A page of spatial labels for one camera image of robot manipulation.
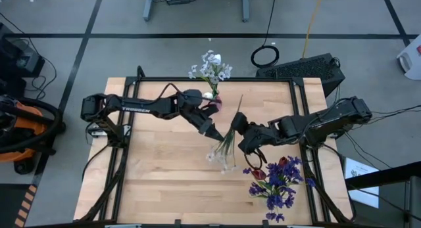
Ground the dark looped cable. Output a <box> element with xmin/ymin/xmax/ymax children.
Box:
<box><xmin>243</xmin><ymin>148</ymin><xmax>264</xmax><ymax>171</ymax></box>

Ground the pink ribbed glass vase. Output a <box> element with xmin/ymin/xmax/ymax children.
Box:
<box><xmin>212</xmin><ymin>95</ymin><xmax>224</xmax><ymax>111</ymax></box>

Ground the black equipment case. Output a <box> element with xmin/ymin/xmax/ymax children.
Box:
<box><xmin>0</xmin><ymin>22</ymin><xmax>46</xmax><ymax>80</ymax></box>

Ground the black computer tower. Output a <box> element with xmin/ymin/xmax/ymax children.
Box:
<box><xmin>255</xmin><ymin>53</ymin><xmax>347</xmax><ymax>98</ymax></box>

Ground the grey metal post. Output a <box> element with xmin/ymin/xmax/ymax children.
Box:
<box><xmin>405</xmin><ymin>175</ymin><xmax>421</xmax><ymax>228</ymax></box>

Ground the black power strip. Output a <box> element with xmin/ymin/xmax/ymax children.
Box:
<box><xmin>165</xmin><ymin>0</ymin><xmax>193</xmax><ymax>7</ymax></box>

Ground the purple artificial flower bunch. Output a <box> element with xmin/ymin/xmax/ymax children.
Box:
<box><xmin>242</xmin><ymin>168</ymin><xmax>297</xmax><ymax>223</ymax></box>
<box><xmin>265</xmin><ymin>155</ymin><xmax>317</xmax><ymax>189</ymax></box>

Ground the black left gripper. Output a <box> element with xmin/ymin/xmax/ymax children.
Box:
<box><xmin>184</xmin><ymin>103</ymin><xmax>226</xmax><ymax>142</ymax></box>

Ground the green stem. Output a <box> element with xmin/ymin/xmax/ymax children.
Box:
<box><xmin>206</xmin><ymin>94</ymin><xmax>245</xmax><ymax>175</ymax></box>

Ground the black cable with coil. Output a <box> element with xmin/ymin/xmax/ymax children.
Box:
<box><xmin>250</xmin><ymin>0</ymin><xmax>280</xmax><ymax>69</ymax></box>

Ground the black metal table frame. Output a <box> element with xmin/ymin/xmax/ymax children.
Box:
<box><xmin>74</xmin><ymin>65</ymin><xmax>356</xmax><ymax>226</ymax></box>

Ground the black metal bar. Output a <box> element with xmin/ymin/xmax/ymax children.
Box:
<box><xmin>344</xmin><ymin>160</ymin><xmax>421</xmax><ymax>191</ymax></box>

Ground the light blue artificial flower bunch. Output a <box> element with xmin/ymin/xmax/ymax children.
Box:
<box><xmin>187</xmin><ymin>49</ymin><xmax>234</xmax><ymax>98</ymax></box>

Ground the orange and black vacuum cleaner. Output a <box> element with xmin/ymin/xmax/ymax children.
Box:
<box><xmin>0</xmin><ymin>94</ymin><xmax>67</xmax><ymax>175</ymax></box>

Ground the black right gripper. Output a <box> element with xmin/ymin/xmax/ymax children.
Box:
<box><xmin>231</xmin><ymin>112</ymin><xmax>280</xmax><ymax>155</ymax></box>

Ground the yellow hanging cable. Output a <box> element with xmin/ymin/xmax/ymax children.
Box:
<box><xmin>301</xmin><ymin>0</ymin><xmax>326</xmax><ymax>60</ymax></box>

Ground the white printed paper sheet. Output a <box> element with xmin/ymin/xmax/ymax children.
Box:
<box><xmin>343</xmin><ymin>156</ymin><xmax>380</xmax><ymax>210</ymax></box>

